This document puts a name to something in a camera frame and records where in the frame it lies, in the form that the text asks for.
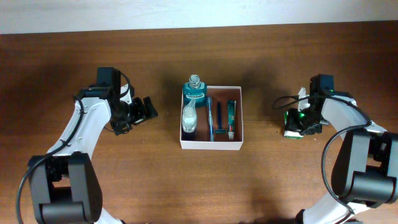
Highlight blue disposable razor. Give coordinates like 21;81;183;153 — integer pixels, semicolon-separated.
214;102;228;134

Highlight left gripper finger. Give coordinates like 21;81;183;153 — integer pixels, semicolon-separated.
130;97;147;125
143;96;158;119

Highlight clear pump sanitizer bottle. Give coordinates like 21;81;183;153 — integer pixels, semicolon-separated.
182;100;198;141

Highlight white cardboard box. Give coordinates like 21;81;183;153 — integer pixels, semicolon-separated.
179;86;244;151

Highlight teal mouthwash bottle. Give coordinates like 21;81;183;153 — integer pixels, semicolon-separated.
182;75;207;108

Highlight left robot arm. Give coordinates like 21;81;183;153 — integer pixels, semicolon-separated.
21;67;158;223

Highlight green white soap packet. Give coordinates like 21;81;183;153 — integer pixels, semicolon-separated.
284;111;303;139

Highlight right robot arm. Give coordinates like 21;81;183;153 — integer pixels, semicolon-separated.
284;74;397;223

